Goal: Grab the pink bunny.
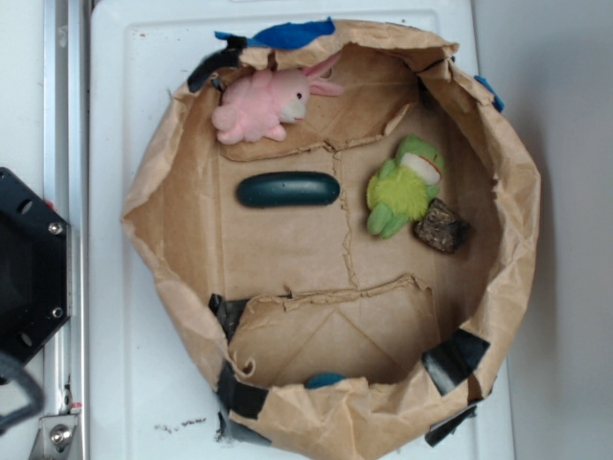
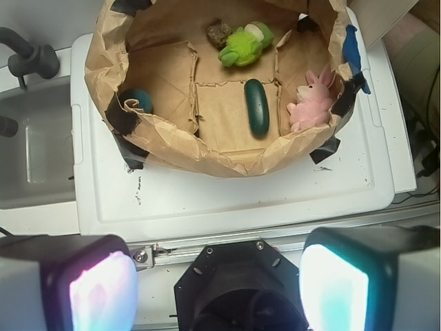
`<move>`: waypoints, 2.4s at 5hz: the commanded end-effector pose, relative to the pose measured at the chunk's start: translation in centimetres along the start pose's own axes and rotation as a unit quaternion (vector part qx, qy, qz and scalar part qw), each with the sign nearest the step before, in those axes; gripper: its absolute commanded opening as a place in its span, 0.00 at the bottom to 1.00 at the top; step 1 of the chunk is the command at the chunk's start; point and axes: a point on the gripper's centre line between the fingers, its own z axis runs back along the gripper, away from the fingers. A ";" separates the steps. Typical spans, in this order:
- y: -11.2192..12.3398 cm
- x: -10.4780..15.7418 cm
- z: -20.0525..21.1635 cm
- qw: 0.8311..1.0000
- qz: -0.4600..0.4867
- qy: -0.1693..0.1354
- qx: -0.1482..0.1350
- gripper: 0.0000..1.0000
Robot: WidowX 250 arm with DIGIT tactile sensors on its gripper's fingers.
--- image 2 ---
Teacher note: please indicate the aluminium rail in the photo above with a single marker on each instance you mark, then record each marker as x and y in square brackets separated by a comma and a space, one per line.
[283, 239]

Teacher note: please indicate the brown rock block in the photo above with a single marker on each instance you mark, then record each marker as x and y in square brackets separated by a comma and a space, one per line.
[217, 33]

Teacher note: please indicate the grey toy faucet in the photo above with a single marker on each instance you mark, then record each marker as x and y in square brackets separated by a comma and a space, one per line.
[29, 57]

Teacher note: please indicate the white plastic bin lid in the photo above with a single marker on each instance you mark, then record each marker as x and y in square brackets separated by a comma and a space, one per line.
[359, 169]

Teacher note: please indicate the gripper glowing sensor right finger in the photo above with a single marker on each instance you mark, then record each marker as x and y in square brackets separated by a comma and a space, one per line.
[372, 277]

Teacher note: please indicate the pink plush bunny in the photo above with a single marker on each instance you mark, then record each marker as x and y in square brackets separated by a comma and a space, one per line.
[313, 101]

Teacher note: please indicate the black hexagonal mount plate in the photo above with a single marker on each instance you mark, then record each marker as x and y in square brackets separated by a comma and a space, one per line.
[259, 291]

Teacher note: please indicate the white toy sink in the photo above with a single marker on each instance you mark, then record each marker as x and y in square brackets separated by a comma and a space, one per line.
[37, 174]

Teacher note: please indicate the blue ball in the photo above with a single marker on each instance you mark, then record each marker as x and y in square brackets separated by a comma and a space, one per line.
[137, 99]

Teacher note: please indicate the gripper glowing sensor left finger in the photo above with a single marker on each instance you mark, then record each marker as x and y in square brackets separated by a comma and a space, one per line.
[67, 282]

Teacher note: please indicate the dark green cucumber toy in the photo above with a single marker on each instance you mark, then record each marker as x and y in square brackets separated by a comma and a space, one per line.
[257, 107]

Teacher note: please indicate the green plush frog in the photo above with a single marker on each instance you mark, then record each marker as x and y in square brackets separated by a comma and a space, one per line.
[246, 44]

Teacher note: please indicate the brown paper bag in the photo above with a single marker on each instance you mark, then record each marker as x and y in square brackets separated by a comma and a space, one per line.
[199, 120]

